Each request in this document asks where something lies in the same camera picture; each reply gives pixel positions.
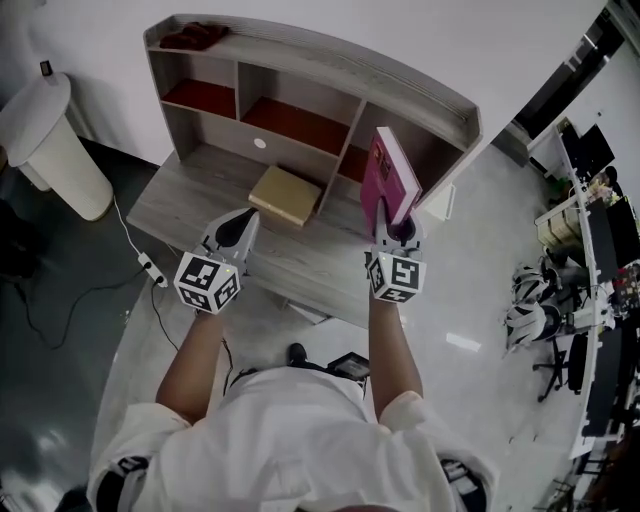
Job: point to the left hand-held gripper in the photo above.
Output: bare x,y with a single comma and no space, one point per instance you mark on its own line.
207,282

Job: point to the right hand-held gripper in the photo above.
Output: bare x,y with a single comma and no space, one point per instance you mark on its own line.
397,275

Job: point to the pink book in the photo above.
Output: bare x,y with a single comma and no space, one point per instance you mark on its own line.
385,175

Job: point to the grey wooden desk shelf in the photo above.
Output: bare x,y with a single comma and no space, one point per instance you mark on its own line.
300,75

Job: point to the person's right forearm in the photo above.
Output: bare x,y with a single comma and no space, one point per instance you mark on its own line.
395,355

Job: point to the person's left forearm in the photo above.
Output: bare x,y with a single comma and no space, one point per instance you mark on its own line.
192,365

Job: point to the black white elbow tracker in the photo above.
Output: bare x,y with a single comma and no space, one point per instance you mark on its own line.
132,464
462,482

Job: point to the black computer monitor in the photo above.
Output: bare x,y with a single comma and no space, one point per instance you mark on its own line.
592,150
617,235

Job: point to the long white office desk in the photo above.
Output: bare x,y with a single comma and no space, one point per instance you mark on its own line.
592,310

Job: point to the tan cardboard box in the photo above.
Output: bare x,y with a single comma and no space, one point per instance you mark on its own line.
285,196

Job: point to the white power strip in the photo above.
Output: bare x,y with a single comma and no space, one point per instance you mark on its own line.
152,269

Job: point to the person's black left shoe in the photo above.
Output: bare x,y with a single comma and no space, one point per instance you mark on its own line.
297,353

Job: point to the white black headset rig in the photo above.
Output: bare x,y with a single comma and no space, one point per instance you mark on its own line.
529,282
530,325

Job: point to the black waist device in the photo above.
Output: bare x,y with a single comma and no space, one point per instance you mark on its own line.
350,364

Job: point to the white storage shelf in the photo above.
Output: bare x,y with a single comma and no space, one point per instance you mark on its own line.
560,225

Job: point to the dark red cloth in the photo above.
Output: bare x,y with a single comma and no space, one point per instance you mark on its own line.
192,35

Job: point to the black office chair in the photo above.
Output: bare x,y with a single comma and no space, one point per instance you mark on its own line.
570,365

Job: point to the person's white shirt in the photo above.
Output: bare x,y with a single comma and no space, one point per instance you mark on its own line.
295,445

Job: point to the dark glass door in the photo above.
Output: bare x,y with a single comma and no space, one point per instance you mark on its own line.
565,55

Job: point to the small black device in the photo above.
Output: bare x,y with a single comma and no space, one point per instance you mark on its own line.
45,67

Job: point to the white ribbed pedestal table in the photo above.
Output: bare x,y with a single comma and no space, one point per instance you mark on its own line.
65,160
20,175

